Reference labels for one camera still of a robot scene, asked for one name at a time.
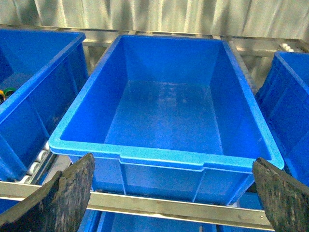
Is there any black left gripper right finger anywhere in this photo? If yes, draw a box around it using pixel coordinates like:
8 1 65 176
253 157 309 232

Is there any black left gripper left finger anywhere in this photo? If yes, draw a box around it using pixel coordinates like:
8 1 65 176
0 153 95 232

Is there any lower middle-left blue bin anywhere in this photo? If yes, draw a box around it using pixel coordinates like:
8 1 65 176
77 209 101 232

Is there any lower middle-right blue bin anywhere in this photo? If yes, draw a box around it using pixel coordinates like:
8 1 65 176
97 212 217 232

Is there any lower far-right blue bin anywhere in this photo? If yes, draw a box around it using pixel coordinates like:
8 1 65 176
220 192 262 232

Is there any front steel rack crossbar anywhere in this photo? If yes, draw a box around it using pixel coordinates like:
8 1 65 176
0 180 273 230

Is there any far right blue bin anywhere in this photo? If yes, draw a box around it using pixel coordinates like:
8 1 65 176
255 51 309 185

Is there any green push button right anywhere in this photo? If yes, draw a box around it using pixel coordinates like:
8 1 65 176
3 87 16 98

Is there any upper left blue bin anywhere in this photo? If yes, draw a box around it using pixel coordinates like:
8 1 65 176
0 29 88 181

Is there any upper right blue bin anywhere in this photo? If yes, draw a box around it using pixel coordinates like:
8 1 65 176
49 35 284 205

